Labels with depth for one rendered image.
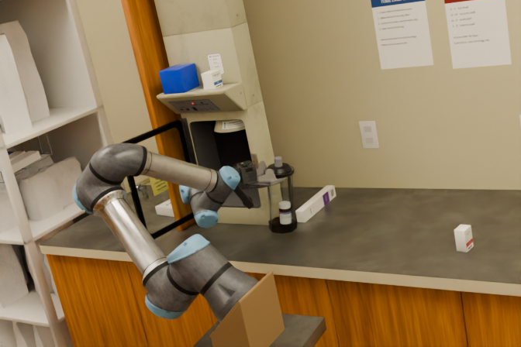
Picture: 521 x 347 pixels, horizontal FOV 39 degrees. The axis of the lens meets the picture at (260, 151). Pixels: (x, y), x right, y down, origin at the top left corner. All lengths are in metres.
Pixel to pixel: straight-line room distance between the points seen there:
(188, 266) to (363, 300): 0.69
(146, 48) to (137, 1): 0.18
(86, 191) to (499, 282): 1.23
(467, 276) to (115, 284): 1.48
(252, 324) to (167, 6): 1.32
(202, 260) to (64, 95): 2.10
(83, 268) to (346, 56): 1.40
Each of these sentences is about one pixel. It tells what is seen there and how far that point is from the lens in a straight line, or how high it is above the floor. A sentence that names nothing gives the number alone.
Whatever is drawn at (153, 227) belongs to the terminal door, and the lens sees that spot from 2.82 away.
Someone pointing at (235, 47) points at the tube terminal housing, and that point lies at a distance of 2.66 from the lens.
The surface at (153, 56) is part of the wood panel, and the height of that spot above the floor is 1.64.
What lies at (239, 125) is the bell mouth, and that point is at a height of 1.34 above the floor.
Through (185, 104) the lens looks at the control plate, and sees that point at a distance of 2.76.
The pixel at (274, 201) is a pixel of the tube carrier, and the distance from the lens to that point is 2.60.
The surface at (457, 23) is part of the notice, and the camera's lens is 2.75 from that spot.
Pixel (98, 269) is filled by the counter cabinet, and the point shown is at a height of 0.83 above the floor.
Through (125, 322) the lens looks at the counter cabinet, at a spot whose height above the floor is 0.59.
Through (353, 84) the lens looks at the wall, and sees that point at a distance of 2.96.
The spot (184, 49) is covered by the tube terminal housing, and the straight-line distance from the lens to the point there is 2.79.
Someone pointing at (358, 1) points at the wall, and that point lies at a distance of 2.87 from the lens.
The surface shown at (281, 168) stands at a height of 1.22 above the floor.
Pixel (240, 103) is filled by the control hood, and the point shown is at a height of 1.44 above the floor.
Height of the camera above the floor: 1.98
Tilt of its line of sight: 16 degrees down
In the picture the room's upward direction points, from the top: 12 degrees counter-clockwise
